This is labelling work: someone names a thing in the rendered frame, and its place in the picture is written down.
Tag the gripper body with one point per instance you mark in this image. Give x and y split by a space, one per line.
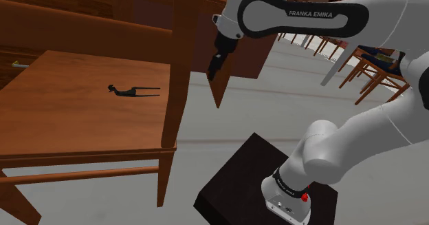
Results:
225 45

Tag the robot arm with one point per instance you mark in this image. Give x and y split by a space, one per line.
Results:
368 130

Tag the dark brown wooden table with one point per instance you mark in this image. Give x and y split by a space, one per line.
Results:
249 60

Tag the black tongs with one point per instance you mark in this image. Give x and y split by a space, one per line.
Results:
126 92

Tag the wooden chair with blue cushion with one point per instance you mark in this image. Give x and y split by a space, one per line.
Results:
363 51
385 73

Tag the black robot stand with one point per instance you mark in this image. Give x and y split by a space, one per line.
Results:
234 184

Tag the brown wooden chair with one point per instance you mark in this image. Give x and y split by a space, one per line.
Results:
67 117

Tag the small yellow grey rod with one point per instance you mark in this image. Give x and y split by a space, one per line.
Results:
20 65

